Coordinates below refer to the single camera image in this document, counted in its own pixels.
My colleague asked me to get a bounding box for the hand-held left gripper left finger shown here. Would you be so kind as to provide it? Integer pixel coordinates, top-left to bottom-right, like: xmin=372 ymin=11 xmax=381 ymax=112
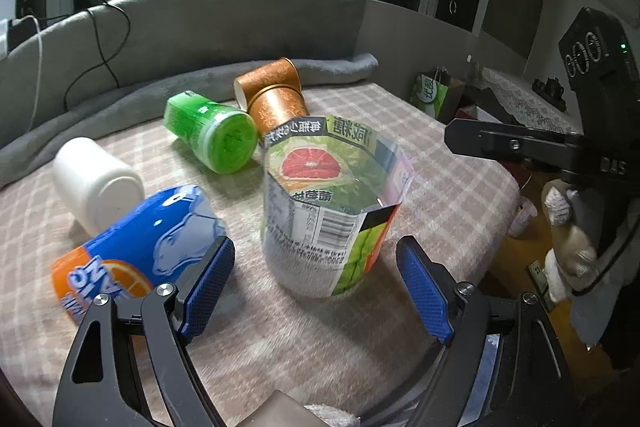
xmin=52 ymin=236 xmax=236 ymax=427

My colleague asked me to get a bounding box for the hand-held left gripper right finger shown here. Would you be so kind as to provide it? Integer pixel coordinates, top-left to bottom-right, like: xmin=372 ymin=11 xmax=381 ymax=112
xmin=395 ymin=237 xmax=574 ymax=427

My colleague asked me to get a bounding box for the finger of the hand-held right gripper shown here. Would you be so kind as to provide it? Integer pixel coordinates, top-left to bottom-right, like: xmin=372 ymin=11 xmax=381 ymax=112
xmin=443 ymin=118 xmax=601 ymax=180

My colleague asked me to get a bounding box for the blue orange soda can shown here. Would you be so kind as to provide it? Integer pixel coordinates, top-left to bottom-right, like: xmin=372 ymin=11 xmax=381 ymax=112
xmin=51 ymin=185 xmax=232 ymax=327

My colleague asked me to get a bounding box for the person's right forearm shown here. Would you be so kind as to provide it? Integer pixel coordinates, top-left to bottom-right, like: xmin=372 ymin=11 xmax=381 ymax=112
xmin=570 ymin=252 xmax=640 ymax=370

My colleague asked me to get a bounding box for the green plastic cup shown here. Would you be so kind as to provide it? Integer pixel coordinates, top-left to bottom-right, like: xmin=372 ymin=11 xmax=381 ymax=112
xmin=164 ymin=90 xmax=259 ymax=174

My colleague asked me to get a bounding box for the brown patterned paper cup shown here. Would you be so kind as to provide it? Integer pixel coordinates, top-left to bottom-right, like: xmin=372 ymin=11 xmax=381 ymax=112
xmin=233 ymin=57 xmax=302 ymax=112
xmin=246 ymin=85 xmax=310 ymax=145

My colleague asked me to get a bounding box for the person's right hand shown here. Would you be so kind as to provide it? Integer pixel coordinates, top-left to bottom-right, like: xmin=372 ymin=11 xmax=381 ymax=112
xmin=541 ymin=181 xmax=601 ymax=304

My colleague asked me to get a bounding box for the white lace cloth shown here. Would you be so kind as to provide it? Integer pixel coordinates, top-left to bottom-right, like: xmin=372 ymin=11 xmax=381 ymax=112
xmin=479 ymin=66 xmax=585 ymax=136

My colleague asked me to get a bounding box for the checked blanket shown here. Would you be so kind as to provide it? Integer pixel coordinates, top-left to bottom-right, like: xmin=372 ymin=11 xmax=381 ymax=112
xmin=0 ymin=79 xmax=522 ymax=427

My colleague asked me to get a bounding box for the green paper bag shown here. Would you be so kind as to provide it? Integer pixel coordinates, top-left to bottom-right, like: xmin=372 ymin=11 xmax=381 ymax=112
xmin=409 ymin=68 xmax=467 ymax=124

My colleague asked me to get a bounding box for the grapefruit label plastic bottle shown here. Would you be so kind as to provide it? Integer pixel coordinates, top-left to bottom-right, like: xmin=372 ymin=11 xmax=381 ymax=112
xmin=259 ymin=113 xmax=416 ymax=299

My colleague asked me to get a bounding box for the white plastic bottle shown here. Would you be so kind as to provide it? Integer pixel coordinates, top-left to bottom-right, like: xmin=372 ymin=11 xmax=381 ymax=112
xmin=52 ymin=137 xmax=146 ymax=236

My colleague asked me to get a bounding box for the grey sofa backrest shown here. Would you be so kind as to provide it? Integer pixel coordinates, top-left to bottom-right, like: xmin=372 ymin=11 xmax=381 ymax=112
xmin=0 ymin=0 xmax=368 ymax=120

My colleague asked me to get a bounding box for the black power adapter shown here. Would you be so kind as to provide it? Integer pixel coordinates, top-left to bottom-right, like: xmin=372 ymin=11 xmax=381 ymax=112
xmin=6 ymin=17 xmax=41 ymax=54

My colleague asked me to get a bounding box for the wall socket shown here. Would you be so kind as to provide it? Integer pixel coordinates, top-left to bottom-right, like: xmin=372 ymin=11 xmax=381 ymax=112
xmin=527 ymin=258 xmax=552 ymax=299

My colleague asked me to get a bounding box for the black cable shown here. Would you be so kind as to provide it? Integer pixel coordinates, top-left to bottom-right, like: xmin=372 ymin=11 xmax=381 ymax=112
xmin=64 ymin=0 xmax=132 ymax=112

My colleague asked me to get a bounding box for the white cable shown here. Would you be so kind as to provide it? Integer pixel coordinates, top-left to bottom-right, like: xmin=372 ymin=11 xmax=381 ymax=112
xmin=26 ymin=18 xmax=44 ymax=134

